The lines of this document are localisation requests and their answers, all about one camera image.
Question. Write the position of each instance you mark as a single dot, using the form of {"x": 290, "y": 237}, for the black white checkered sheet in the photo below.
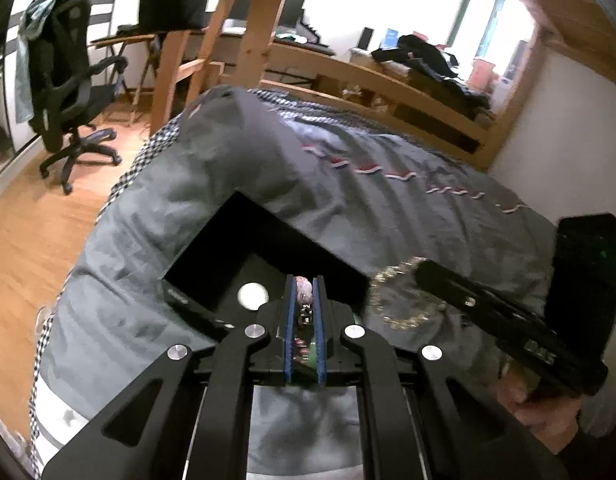
{"x": 138, "y": 170}

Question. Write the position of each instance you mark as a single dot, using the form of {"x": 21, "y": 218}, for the black monitor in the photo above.
{"x": 290, "y": 7}

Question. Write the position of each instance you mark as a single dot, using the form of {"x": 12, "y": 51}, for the pile of dark clothes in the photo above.
{"x": 432, "y": 60}

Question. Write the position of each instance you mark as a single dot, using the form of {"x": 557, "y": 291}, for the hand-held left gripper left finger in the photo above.
{"x": 288, "y": 322}

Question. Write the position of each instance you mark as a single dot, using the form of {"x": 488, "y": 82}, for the light blue garment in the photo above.
{"x": 35, "y": 25}

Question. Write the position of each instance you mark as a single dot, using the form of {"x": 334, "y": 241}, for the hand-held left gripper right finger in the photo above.
{"x": 320, "y": 322}

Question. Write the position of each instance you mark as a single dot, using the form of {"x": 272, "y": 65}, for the black office chair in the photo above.
{"x": 70, "y": 95}

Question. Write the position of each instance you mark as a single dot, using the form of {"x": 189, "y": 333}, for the person's right hand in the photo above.
{"x": 542, "y": 410}

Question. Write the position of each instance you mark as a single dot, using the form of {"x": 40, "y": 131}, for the white slipper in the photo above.
{"x": 42, "y": 322}

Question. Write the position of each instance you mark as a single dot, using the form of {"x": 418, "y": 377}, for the wooden folding table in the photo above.
{"x": 125, "y": 42}

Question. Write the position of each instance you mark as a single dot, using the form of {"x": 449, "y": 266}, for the wooden ladder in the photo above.
{"x": 223, "y": 25}

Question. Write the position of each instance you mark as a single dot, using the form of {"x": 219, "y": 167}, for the white round pendant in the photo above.
{"x": 252, "y": 295}

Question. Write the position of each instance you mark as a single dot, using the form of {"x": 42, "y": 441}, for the grey striped blanket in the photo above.
{"x": 298, "y": 170}

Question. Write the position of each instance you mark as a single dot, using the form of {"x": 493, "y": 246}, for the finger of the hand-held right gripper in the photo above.
{"x": 452, "y": 287}

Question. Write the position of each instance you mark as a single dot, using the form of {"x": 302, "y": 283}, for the black jewelry box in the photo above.
{"x": 268, "y": 255}

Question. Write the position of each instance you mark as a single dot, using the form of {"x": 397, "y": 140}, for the wooden loft bed frame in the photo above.
{"x": 333, "y": 72}

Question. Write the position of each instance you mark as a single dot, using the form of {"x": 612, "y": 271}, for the red container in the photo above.
{"x": 482, "y": 71}

